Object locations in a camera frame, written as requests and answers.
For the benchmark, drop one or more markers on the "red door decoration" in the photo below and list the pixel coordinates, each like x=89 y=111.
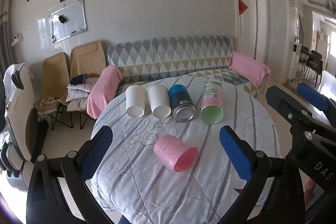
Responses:
x=241 y=6

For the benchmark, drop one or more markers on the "white paper cup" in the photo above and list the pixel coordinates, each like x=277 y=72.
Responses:
x=135 y=100
x=158 y=100

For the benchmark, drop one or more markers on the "diamond patterned sofa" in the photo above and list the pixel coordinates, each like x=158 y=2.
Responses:
x=170 y=56

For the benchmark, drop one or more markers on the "dark dining chair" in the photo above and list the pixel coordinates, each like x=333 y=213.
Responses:
x=315 y=64
x=304 y=56

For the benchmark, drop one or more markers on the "wall whiteboard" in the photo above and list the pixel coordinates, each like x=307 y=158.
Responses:
x=72 y=20

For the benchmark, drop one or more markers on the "white grey massage chair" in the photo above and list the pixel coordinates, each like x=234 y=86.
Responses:
x=19 y=113

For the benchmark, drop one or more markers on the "pink towel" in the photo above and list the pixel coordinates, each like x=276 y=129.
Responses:
x=101 y=92
x=249 y=66

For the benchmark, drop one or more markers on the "black whiteboard eraser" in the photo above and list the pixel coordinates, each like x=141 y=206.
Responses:
x=63 y=19

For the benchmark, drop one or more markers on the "green and pink can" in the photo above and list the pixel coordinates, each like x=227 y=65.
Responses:
x=212 y=103

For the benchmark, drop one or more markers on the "grey curtain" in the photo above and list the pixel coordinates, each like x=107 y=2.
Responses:
x=5 y=35

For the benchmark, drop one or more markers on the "pink cup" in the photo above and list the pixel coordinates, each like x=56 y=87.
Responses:
x=168 y=148

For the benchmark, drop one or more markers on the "round table with striped cloth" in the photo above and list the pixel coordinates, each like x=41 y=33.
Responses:
x=147 y=187

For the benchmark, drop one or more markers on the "blue metal can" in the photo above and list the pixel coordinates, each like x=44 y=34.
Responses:
x=179 y=100

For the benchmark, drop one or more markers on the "white door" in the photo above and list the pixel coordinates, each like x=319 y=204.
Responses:
x=246 y=29

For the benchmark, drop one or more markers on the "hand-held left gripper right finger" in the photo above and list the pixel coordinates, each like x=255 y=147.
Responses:
x=236 y=153

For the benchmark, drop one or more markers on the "stack of pale pillows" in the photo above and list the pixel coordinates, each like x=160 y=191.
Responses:
x=78 y=95

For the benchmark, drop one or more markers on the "woven beige bag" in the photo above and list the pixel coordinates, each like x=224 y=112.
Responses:
x=46 y=106

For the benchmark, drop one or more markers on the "tan folding chair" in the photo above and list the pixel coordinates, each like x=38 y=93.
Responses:
x=86 y=56
x=53 y=74

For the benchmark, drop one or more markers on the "dark blue cushion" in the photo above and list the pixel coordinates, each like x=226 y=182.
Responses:
x=78 y=79

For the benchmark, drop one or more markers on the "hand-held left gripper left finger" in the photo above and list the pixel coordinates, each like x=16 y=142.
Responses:
x=96 y=151

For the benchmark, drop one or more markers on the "chandelier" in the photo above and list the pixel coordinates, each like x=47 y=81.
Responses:
x=331 y=6

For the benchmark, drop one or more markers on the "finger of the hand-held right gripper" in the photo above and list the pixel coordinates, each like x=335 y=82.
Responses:
x=284 y=104
x=312 y=96

